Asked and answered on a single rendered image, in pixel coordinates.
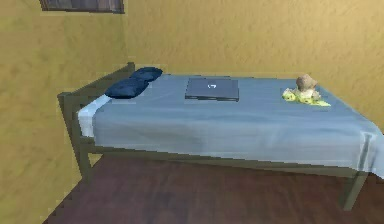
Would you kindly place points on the grey closed laptop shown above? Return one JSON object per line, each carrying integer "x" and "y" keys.
{"x": 212, "y": 88}

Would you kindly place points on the bed with light blue cover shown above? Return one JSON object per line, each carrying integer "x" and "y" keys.
{"x": 213, "y": 130}

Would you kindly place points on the dark blue pillow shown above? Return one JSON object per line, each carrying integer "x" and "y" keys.
{"x": 147, "y": 73}
{"x": 125, "y": 88}

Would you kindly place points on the tan and yellow plush toy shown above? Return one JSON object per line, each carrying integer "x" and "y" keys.
{"x": 305, "y": 91}

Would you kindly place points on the dark framed window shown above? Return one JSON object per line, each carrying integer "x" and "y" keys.
{"x": 83, "y": 5}

